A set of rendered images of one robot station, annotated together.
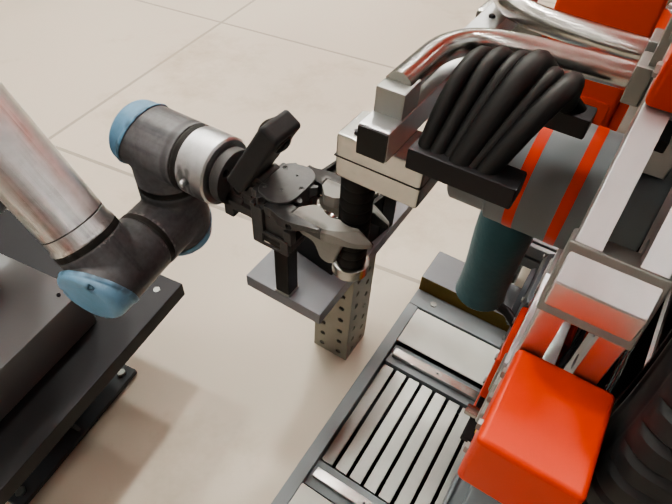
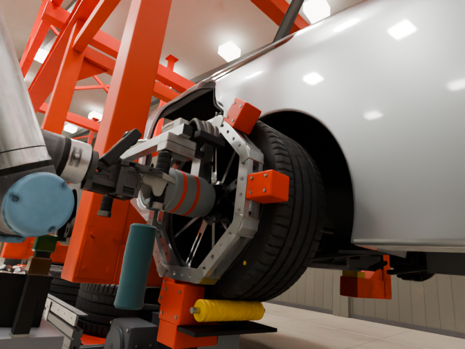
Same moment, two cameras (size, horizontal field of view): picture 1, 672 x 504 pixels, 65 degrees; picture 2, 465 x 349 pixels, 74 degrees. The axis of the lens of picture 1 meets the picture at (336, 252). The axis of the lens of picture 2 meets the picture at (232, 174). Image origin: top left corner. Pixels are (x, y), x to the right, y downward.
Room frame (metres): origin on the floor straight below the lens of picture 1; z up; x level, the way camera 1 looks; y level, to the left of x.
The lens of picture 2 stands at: (0.00, 0.64, 0.63)
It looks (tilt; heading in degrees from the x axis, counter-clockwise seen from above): 17 degrees up; 290
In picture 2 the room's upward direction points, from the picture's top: 6 degrees clockwise
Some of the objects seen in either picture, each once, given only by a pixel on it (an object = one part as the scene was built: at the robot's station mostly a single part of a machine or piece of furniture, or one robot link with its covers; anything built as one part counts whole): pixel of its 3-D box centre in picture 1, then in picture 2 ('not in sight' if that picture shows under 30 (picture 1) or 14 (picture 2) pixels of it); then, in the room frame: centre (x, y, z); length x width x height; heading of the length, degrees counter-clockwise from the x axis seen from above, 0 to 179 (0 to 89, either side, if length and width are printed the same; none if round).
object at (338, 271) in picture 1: (354, 221); (160, 179); (0.42, -0.02, 0.83); 0.04 x 0.04 x 0.16
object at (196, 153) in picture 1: (213, 168); (75, 161); (0.52, 0.16, 0.81); 0.10 x 0.05 x 0.09; 150
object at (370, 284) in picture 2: not in sight; (362, 277); (-0.22, -2.54, 0.69); 0.52 x 0.17 x 0.35; 60
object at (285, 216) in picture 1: (296, 213); (143, 171); (0.43, 0.05, 0.83); 0.09 x 0.05 x 0.02; 53
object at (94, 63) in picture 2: not in sight; (181, 112); (1.96, -2.59, 2.54); 2.58 x 0.12 x 0.42; 60
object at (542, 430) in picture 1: (532, 435); (267, 187); (0.18, -0.16, 0.85); 0.09 x 0.08 x 0.07; 150
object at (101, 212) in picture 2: not in sight; (108, 193); (0.72, -0.19, 0.83); 0.04 x 0.04 x 0.16
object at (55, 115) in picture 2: not in sight; (50, 127); (2.65, -1.39, 1.75); 0.19 x 0.19 x 2.45; 60
